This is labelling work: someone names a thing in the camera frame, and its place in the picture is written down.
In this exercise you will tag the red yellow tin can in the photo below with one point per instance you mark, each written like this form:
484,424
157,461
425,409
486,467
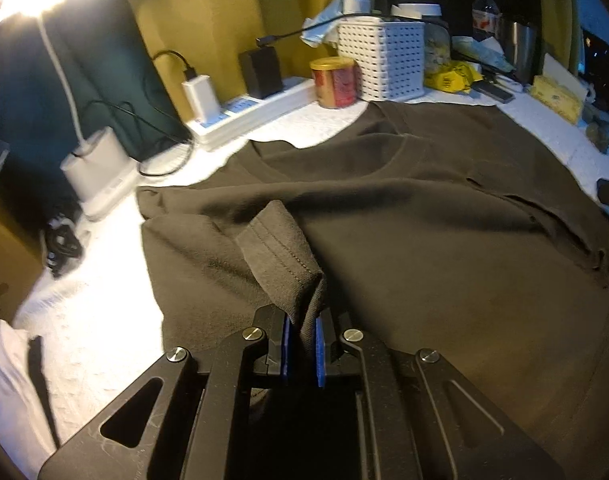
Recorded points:
334,81

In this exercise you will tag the white folded garment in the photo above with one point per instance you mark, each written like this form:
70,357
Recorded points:
28,433

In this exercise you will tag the white desk lamp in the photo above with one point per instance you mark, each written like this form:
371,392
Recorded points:
98,168

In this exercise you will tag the black phone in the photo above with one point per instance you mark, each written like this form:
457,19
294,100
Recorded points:
492,91

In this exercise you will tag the yellow snack package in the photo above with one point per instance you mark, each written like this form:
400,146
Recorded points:
456,77

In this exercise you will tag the white usb charger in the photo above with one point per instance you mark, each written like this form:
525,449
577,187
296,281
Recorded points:
200,94

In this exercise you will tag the yellow tissue box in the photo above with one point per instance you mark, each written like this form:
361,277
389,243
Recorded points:
556,98

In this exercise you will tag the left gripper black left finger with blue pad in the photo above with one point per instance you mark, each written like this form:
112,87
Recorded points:
183,418

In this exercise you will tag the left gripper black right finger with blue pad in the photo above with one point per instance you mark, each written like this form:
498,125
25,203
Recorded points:
418,416

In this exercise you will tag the plastic water bottle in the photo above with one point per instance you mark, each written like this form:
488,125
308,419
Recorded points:
486,18

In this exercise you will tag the black power adapter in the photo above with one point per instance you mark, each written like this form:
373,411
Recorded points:
261,72

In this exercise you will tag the white power strip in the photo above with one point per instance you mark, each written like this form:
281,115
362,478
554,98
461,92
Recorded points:
245,113

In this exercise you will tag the dark olive t-shirt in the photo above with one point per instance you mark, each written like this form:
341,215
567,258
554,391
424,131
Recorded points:
436,225

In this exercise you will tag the white perforated plastic basket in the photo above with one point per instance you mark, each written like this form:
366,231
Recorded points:
389,56

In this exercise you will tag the white textured bed cover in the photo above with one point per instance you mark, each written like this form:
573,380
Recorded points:
101,325

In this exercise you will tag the stainless steel cup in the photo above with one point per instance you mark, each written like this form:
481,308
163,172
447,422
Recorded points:
519,46

